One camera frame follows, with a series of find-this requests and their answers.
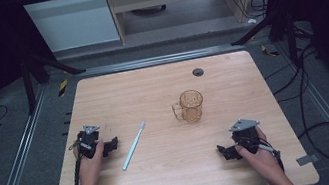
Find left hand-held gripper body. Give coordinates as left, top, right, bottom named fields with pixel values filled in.
left=70, top=121, right=107, bottom=162

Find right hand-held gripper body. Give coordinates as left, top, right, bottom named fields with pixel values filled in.
left=226, top=115, right=267, bottom=159

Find person's left hand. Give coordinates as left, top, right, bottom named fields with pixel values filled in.
left=70, top=138, right=112, bottom=185

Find person's right hand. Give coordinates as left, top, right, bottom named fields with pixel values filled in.
left=231, top=121, right=295, bottom=185

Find light blue toothbrush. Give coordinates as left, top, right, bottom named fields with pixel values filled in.
left=114, top=120, right=155, bottom=172

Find clear amber plastic cup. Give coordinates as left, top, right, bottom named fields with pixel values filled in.
left=169, top=87, right=208, bottom=127

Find yellow black tape strip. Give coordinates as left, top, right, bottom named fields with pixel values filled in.
left=55, top=78, right=72, bottom=98
left=260, top=42, right=281, bottom=60

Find grey tape piece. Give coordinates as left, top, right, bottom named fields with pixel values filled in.
left=295, top=153, right=320, bottom=168

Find black stand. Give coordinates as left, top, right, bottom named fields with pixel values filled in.
left=15, top=35, right=93, bottom=116
left=225, top=0, right=321, bottom=76

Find white cabinet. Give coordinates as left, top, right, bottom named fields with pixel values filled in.
left=23, top=0, right=121, bottom=57

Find right hand-held gripper cable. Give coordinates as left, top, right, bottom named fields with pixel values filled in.
left=242, top=130, right=285, bottom=179

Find hand-held gripper cable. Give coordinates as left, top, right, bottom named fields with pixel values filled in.
left=242, top=130, right=285, bottom=179
left=66, top=140, right=91, bottom=185

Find left hand-held gripper cable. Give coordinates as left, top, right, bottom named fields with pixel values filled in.
left=66, top=140, right=91, bottom=185

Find long black floor cable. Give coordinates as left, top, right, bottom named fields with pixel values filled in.
left=260, top=39, right=329, bottom=179

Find grey table cable grommet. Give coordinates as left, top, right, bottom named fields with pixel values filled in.
left=191, top=67, right=205, bottom=79

